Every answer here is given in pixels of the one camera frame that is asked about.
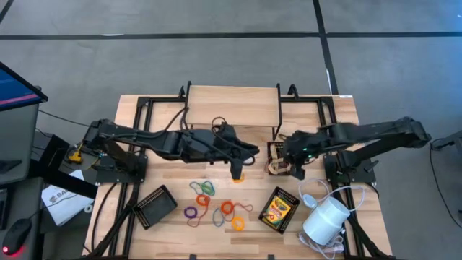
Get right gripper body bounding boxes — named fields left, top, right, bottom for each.
left=283, top=129, right=326, bottom=168

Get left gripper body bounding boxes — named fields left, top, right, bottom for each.
left=212, top=131, right=254, bottom=166

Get black slotted plastic basket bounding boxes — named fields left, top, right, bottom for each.
left=257, top=186, right=301, bottom=235
left=131, top=184, right=179, bottom=231
left=266, top=141, right=296, bottom=177

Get thin red rubber band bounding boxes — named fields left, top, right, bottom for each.
left=186, top=204, right=211, bottom=228
left=232, top=201, right=254, bottom=215

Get yellow Crayola crayon box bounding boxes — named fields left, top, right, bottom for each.
left=262, top=195, right=292, bottom=230

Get wooden shelf riser black legs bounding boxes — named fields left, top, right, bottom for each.
left=182, top=81, right=283, bottom=140

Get blue rubber band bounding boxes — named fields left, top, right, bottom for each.
left=211, top=207, right=226, bottom=228

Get grey metal stand leg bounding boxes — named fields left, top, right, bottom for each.
left=430, top=130, right=462, bottom=152

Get white printed cardboard box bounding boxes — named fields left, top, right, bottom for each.
left=40, top=169, right=95, bottom=228

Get black equipment box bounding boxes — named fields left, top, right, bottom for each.
left=35, top=132, right=71, bottom=170

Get grey computer case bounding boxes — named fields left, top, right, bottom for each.
left=0, top=103, right=40, bottom=187

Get computer monitor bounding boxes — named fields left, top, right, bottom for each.
left=0, top=60, right=49, bottom=113

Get black computer mouse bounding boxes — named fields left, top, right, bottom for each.
left=1, top=217, right=33, bottom=256

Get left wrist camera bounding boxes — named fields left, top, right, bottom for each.
left=215, top=121, right=236, bottom=140

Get white cylinder with cable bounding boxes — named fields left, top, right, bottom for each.
left=296, top=176, right=367, bottom=260

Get green coil wrist keychain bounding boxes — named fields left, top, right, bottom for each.
left=199, top=179, right=217, bottom=196

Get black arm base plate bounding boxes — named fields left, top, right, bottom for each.
left=322, top=153, right=378, bottom=184
left=95, top=154, right=149, bottom=184

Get yellow cable bundle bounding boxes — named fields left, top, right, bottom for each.
left=66, top=131, right=111, bottom=165

